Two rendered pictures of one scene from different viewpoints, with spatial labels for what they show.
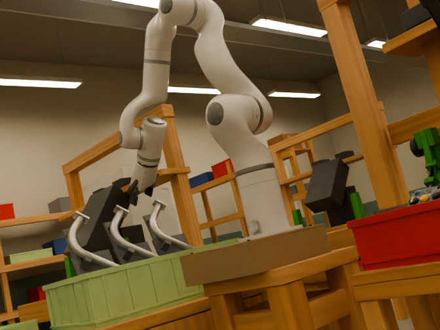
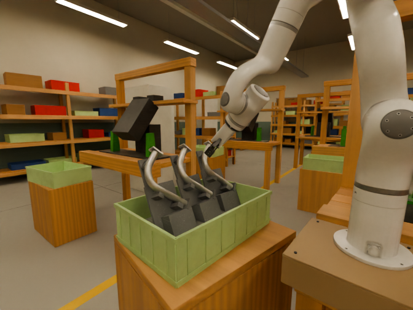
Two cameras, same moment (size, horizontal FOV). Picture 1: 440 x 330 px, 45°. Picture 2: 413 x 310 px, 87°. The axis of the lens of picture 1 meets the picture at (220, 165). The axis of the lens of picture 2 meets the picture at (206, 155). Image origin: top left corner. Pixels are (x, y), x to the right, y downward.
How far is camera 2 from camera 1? 1.20 m
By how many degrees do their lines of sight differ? 20
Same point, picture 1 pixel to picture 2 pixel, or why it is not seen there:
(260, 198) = (393, 224)
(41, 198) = (95, 83)
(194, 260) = (308, 270)
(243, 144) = (404, 165)
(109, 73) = (141, 24)
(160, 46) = (302, 9)
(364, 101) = not seen: hidden behind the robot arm
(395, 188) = not seen: hidden behind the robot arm
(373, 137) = (360, 133)
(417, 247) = not seen: outside the picture
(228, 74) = (399, 72)
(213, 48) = (397, 33)
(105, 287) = (188, 250)
